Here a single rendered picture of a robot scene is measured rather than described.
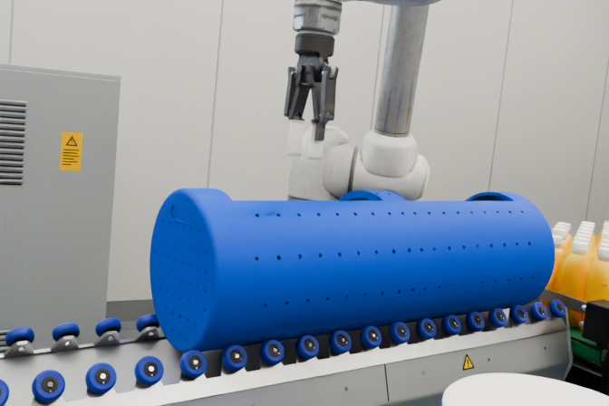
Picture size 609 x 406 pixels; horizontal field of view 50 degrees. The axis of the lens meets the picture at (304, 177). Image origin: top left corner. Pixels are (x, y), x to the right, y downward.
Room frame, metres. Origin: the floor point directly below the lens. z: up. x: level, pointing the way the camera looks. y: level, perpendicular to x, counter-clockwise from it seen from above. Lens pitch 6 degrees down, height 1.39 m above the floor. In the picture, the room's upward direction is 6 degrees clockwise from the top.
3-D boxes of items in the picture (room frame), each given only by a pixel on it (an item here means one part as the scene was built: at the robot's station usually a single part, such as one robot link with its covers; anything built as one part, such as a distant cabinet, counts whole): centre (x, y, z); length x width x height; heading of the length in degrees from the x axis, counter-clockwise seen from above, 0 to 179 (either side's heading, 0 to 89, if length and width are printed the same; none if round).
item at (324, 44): (1.25, 0.01, 1.48); 0.08 x 0.07 x 0.09; 35
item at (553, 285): (1.74, -0.69, 1.00); 0.07 x 0.07 x 0.19
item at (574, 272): (1.68, -0.73, 1.00); 0.07 x 0.07 x 0.19
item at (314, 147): (1.22, -0.02, 1.33); 0.03 x 0.01 x 0.07; 125
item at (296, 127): (1.28, 0.02, 1.33); 0.03 x 0.01 x 0.07; 125
